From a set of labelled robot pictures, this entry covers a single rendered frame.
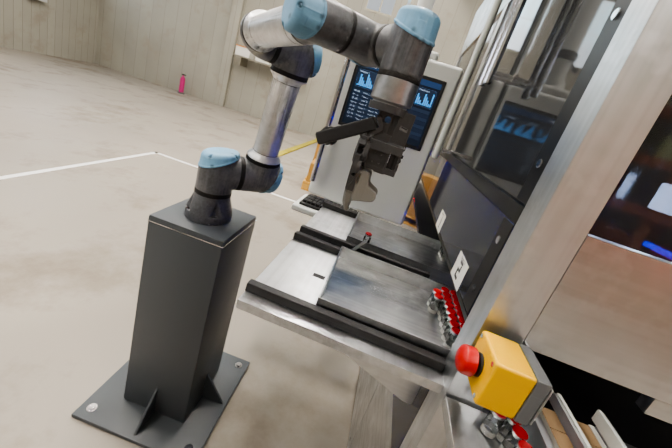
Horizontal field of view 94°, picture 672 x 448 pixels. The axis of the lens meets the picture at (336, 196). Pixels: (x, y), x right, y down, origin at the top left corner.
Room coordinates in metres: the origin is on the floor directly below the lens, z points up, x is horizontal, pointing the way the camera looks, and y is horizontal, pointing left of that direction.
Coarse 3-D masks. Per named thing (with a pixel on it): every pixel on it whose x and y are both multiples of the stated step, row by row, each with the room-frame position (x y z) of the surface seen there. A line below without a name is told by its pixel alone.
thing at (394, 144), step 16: (384, 112) 0.57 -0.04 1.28; (400, 112) 0.56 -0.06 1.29; (384, 128) 0.57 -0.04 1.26; (400, 128) 0.56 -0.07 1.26; (368, 144) 0.56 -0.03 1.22; (384, 144) 0.55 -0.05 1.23; (400, 144) 0.56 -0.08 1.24; (352, 160) 0.56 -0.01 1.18; (368, 160) 0.56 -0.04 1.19; (384, 160) 0.56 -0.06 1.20; (400, 160) 0.57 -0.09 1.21
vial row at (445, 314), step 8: (448, 296) 0.67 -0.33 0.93; (448, 304) 0.63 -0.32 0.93; (440, 312) 0.64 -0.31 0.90; (448, 312) 0.61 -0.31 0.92; (440, 320) 0.62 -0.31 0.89; (448, 320) 0.59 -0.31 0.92; (456, 320) 0.58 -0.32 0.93; (448, 328) 0.56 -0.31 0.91; (456, 328) 0.55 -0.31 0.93; (448, 336) 0.54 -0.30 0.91; (456, 336) 0.54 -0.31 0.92; (448, 344) 0.54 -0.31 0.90
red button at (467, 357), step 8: (464, 344) 0.39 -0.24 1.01; (456, 352) 0.39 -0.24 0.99; (464, 352) 0.37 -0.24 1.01; (472, 352) 0.37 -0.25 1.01; (456, 360) 0.38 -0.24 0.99; (464, 360) 0.37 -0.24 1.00; (472, 360) 0.36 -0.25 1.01; (456, 368) 0.37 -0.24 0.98; (464, 368) 0.36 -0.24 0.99; (472, 368) 0.36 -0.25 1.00
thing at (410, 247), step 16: (368, 224) 1.11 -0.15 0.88; (384, 224) 1.11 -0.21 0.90; (352, 240) 0.86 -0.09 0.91; (384, 240) 1.00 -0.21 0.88; (400, 240) 1.05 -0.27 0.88; (416, 240) 1.09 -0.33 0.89; (432, 240) 1.08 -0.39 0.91; (400, 256) 0.84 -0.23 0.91; (416, 256) 0.95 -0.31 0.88; (432, 256) 1.00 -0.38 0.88; (432, 272) 0.83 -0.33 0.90; (448, 272) 0.91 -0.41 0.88
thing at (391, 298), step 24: (336, 264) 0.74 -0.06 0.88; (360, 264) 0.77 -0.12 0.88; (384, 264) 0.77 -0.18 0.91; (336, 288) 0.63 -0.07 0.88; (360, 288) 0.66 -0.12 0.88; (384, 288) 0.69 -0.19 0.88; (408, 288) 0.73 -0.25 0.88; (432, 288) 0.75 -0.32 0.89; (336, 312) 0.52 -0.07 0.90; (360, 312) 0.57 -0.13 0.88; (384, 312) 0.60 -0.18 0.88; (408, 312) 0.63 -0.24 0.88; (408, 336) 0.51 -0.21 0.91; (432, 336) 0.57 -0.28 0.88
